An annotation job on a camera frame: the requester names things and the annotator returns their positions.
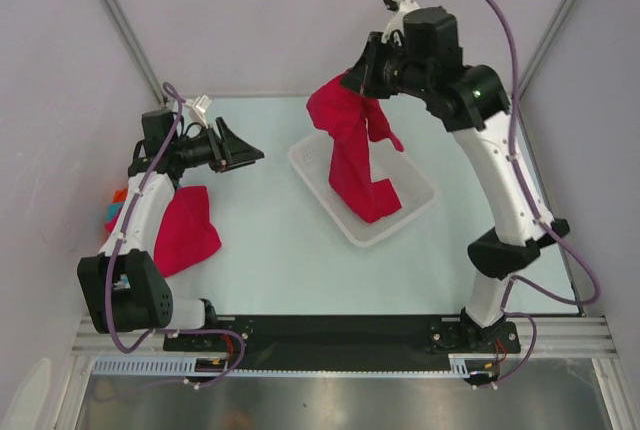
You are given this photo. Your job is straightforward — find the orange t shirt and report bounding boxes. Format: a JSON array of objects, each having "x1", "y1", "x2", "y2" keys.
[{"x1": 112, "y1": 188, "x2": 128, "y2": 203}]

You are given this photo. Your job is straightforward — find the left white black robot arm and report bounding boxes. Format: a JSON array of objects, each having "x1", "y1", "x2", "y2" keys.
[{"x1": 77, "y1": 109, "x2": 264, "y2": 350}]

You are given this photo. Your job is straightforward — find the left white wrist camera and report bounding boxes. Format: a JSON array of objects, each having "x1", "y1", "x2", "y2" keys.
[{"x1": 185, "y1": 94, "x2": 212, "y2": 127}]

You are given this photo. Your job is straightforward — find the folded red t shirt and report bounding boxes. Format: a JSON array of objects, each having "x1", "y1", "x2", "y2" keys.
[{"x1": 154, "y1": 186, "x2": 222, "y2": 278}]

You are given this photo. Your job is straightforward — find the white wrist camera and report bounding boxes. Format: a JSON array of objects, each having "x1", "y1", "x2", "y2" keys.
[
  {"x1": 185, "y1": 94, "x2": 212, "y2": 127},
  {"x1": 381, "y1": 0, "x2": 420, "y2": 44}
]

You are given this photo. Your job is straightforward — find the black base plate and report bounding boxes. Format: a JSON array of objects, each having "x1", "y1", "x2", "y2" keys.
[{"x1": 162, "y1": 313, "x2": 522, "y2": 372}]

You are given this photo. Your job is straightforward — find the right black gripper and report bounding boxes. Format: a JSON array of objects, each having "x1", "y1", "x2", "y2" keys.
[{"x1": 339, "y1": 32, "x2": 429, "y2": 100}]

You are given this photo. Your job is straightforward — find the slotted cable duct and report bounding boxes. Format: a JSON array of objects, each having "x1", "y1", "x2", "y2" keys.
[
  {"x1": 449, "y1": 354, "x2": 500, "y2": 378},
  {"x1": 92, "y1": 356, "x2": 228, "y2": 377}
]

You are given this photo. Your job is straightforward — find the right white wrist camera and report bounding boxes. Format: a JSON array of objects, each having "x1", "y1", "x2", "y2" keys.
[{"x1": 381, "y1": 0, "x2": 420, "y2": 44}]

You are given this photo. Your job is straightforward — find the aluminium frame rail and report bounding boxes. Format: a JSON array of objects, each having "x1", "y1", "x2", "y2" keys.
[{"x1": 519, "y1": 317, "x2": 617, "y2": 356}]

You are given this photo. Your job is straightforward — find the teal t shirt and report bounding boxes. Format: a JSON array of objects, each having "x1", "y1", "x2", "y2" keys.
[{"x1": 106, "y1": 202, "x2": 124, "y2": 224}]

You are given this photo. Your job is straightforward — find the right slotted cable duct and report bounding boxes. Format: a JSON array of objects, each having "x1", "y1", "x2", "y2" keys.
[{"x1": 449, "y1": 354, "x2": 500, "y2": 378}]

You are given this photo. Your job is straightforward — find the white perforated plastic basket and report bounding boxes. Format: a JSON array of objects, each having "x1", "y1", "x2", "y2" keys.
[{"x1": 288, "y1": 131, "x2": 437, "y2": 248}]

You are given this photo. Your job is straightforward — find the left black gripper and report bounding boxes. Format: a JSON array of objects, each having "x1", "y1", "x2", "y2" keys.
[{"x1": 171, "y1": 117, "x2": 263, "y2": 173}]

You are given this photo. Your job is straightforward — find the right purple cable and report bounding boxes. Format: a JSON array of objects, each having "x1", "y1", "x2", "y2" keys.
[{"x1": 404, "y1": 0, "x2": 600, "y2": 391}]

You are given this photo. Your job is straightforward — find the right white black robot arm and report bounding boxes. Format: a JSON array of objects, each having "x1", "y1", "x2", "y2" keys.
[{"x1": 340, "y1": 1, "x2": 570, "y2": 351}]

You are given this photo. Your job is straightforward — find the red t shirt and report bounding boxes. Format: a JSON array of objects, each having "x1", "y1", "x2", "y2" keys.
[
  {"x1": 306, "y1": 75, "x2": 404, "y2": 224},
  {"x1": 154, "y1": 186, "x2": 222, "y2": 278}
]

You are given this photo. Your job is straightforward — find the left slotted cable duct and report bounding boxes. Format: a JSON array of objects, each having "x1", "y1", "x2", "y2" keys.
[{"x1": 92, "y1": 356, "x2": 228, "y2": 377}]

